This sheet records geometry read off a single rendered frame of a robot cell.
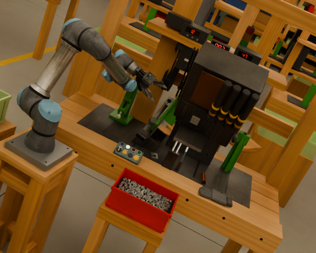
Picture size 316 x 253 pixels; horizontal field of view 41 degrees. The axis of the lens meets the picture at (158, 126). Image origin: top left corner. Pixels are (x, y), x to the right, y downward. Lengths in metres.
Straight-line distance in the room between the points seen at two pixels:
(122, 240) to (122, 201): 1.19
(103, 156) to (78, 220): 0.99
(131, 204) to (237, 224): 0.62
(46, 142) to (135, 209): 0.54
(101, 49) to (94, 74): 0.82
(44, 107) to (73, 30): 0.39
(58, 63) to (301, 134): 1.53
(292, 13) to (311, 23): 0.12
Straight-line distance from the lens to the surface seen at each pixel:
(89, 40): 2.08
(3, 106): 2.44
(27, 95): 2.19
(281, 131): 2.87
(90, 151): 2.38
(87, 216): 3.32
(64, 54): 2.16
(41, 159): 2.12
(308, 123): 2.77
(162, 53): 2.73
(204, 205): 2.33
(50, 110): 2.08
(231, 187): 2.57
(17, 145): 2.18
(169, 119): 2.43
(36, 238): 2.63
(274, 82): 2.56
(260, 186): 2.82
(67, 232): 3.13
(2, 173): 2.24
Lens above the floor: 2.04
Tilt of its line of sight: 23 degrees down
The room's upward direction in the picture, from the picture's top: 24 degrees clockwise
